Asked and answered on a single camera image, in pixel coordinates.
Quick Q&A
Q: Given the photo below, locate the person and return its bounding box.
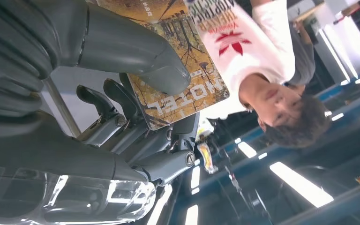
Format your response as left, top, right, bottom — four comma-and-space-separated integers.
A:
287, 20, 316, 87
184, 0, 331, 149

